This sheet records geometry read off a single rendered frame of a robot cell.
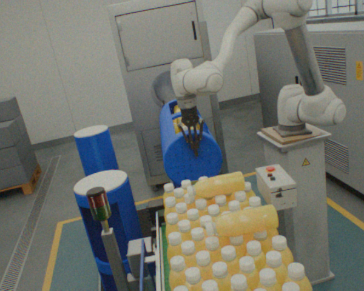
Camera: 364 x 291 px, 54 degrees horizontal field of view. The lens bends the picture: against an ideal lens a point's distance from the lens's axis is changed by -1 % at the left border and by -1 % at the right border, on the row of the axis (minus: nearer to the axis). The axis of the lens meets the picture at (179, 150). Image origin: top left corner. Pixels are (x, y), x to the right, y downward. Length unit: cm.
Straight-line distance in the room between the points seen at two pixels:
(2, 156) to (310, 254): 382
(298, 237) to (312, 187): 34
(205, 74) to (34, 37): 551
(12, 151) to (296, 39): 391
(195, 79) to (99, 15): 531
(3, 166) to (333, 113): 408
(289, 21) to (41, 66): 547
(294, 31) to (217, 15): 525
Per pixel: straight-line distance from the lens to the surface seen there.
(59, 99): 678
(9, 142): 491
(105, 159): 295
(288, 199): 141
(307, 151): 214
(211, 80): 140
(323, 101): 194
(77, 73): 669
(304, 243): 240
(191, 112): 160
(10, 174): 505
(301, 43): 180
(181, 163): 172
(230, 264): 106
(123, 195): 183
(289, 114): 209
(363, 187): 341
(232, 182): 131
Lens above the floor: 172
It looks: 19 degrees down
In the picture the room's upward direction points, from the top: 11 degrees counter-clockwise
